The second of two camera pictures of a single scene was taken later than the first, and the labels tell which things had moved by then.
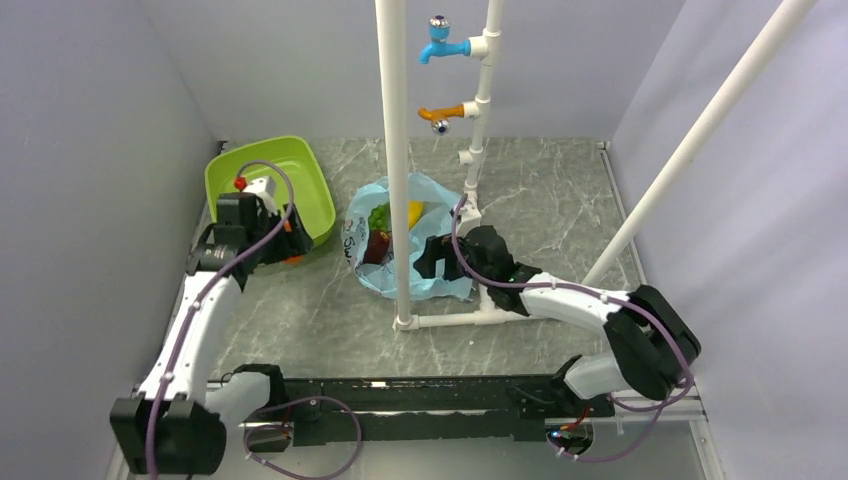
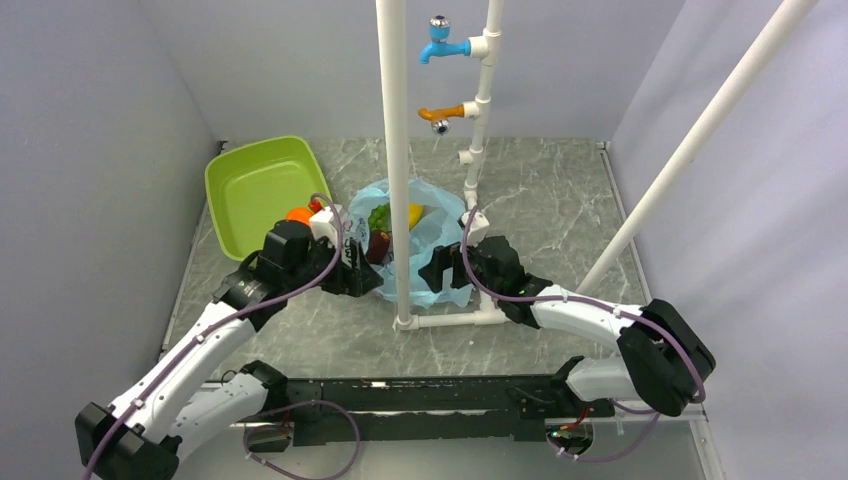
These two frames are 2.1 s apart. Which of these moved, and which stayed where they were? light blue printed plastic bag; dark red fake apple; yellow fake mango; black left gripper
Moved: black left gripper
Stayed: dark red fake apple; light blue printed plastic bag; yellow fake mango
